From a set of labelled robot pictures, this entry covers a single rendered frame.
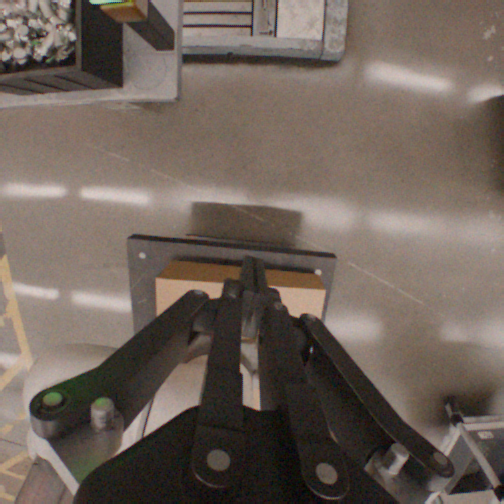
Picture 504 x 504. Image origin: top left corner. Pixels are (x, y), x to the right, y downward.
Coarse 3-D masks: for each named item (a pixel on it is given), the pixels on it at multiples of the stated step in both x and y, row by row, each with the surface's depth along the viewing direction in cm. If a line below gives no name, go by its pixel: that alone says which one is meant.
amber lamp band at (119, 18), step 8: (128, 0) 24; (136, 0) 25; (144, 0) 27; (104, 8) 25; (112, 8) 25; (120, 8) 25; (128, 8) 25; (136, 8) 25; (144, 8) 27; (112, 16) 27; (120, 16) 27; (128, 16) 27; (136, 16) 27; (144, 16) 27
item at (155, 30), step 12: (156, 12) 31; (132, 24) 30; (144, 24) 30; (156, 24) 32; (168, 24) 35; (144, 36) 33; (156, 36) 34; (168, 36) 36; (156, 48) 38; (168, 48) 38
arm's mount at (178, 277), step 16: (176, 272) 60; (192, 272) 61; (208, 272) 62; (224, 272) 63; (272, 272) 65; (288, 272) 66; (160, 288) 58; (176, 288) 58; (192, 288) 58; (208, 288) 58; (288, 288) 58; (304, 288) 58; (320, 288) 59; (160, 304) 59; (288, 304) 59; (304, 304) 59; (320, 304) 59; (256, 400) 67
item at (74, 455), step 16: (96, 400) 7; (96, 416) 7; (112, 416) 7; (32, 432) 6; (80, 432) 7; (96, 432) 7; (112, 432) 7; (48, 448) 6; (64, 448) 6; (80, 448) 6; (96, 448) 7; (112, 448) 7; (64, 464) 6; (80, 464) 6; (96, 464) 6; (64, 480) 6; (80, 480) 6
